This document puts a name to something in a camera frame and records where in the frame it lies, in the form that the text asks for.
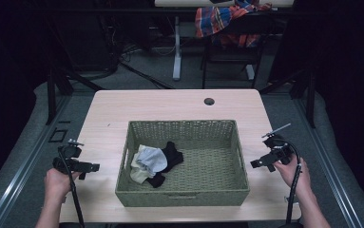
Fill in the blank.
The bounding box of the cream sock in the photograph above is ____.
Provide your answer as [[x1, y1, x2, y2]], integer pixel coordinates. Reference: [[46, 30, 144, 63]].
[[129, 144, 150, 184]]

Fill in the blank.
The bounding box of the plaid cloth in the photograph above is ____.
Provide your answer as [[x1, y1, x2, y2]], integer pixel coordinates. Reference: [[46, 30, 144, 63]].
[[194, 0, 273, 48]]

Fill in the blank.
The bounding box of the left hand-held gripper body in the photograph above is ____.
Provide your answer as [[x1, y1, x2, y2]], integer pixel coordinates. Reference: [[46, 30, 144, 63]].
[[52, 138, 92, 176]]

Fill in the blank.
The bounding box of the black floor cable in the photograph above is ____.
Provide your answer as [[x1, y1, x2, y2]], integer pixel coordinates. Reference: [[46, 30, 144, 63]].
[[118, 60, 175, 90]]

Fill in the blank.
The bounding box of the black metal stand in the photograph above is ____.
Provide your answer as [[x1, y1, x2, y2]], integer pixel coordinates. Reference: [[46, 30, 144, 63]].
[[259, 67, 317, 129], [45, 65, 105, 125]]

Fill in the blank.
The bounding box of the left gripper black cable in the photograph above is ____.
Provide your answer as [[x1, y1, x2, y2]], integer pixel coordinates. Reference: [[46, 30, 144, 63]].
[[57, 148, 86, 228]]

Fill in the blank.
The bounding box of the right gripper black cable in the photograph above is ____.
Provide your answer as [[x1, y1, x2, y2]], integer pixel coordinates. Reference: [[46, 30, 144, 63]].
[[274, 138, 303, 228]]

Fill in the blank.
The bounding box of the white desk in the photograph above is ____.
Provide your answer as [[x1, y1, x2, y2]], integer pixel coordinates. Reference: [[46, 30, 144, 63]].
[[153, 0, 296, 82]]

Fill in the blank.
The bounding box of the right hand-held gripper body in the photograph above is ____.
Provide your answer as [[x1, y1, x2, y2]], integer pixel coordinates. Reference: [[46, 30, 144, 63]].
[[260, 123, 296, 166]]

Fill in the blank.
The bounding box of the person's left hand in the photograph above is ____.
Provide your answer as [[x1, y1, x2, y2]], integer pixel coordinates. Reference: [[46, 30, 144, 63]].
[[44, 167, 83, 204]]

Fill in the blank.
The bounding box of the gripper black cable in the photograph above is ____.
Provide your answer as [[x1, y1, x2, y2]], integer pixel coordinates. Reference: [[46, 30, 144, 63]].
[[274, 138, 303, 228], [57, 148, 86, 228]]

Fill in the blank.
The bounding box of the black chair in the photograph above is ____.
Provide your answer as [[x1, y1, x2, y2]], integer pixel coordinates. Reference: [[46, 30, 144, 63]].
[[200, 10, 268, 90]]

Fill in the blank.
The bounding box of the green woven basket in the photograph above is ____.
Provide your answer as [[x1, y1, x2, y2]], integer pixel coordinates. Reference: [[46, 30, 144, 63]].
[[114, 119, 251, 208]]

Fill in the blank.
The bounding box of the person's right hand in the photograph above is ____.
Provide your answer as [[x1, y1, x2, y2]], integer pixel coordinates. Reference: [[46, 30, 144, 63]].
[[273, 154, 313, 192]]

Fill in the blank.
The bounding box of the grey-blue sock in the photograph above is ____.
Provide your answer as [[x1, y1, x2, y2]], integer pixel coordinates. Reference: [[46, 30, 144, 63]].
[[135, 147, 169, 179]]

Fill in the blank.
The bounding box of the black sock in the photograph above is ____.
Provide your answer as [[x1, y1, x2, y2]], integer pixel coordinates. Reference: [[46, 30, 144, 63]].
[[144, 141, 184, 189]]

